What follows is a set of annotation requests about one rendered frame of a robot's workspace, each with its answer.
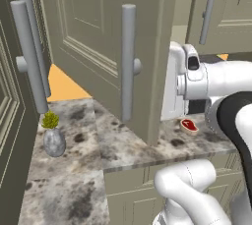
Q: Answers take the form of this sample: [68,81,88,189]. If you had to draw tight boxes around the olive base cabinets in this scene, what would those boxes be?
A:
[103,151,252,225]

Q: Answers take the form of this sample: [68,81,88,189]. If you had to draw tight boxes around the red raw meat steak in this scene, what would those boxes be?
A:
[179,118,200,137]

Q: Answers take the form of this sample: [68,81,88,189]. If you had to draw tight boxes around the olive open cabinet door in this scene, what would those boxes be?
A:
[34,0,180,146]

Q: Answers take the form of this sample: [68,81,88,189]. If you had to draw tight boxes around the green plant in grey vase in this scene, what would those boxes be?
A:
[40,109,67,158]

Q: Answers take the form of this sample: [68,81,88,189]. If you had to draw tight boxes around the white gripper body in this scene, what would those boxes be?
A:
[159,40,190,122]

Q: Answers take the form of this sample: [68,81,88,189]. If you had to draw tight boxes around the olive wall cabinet door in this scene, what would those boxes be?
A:
[185,0,252,56]

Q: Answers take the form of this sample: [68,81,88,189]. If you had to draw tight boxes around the grey bar door handle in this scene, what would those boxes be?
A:
[120,3,143,124]
[198,0,219,46]
[18,0,52,98]
[9,0,50,115]

